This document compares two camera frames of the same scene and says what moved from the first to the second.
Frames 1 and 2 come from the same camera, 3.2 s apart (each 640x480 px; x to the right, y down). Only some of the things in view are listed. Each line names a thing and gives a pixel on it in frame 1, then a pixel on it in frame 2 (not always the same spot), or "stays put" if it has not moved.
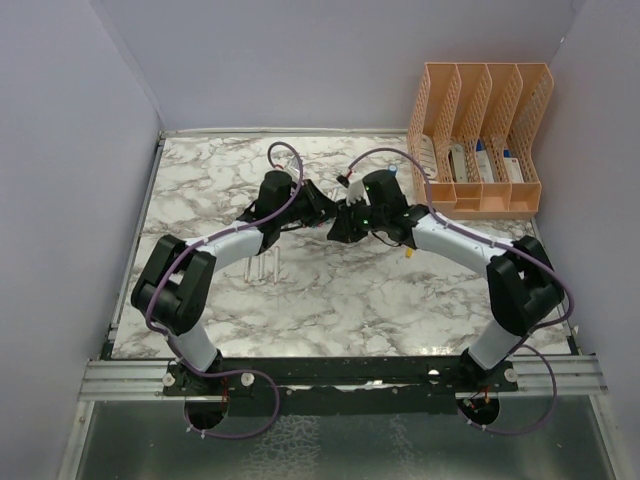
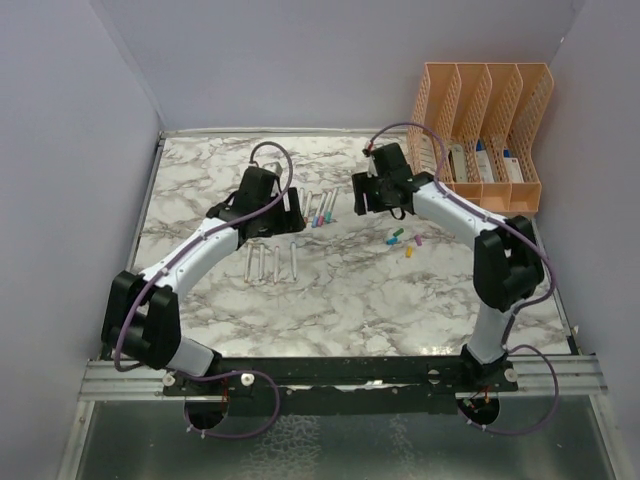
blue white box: x=484 y=169 stays put
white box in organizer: x=427 y=157 stays put
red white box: x=512 y=167 stays put
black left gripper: x=319 y=206 to x=289 y=220
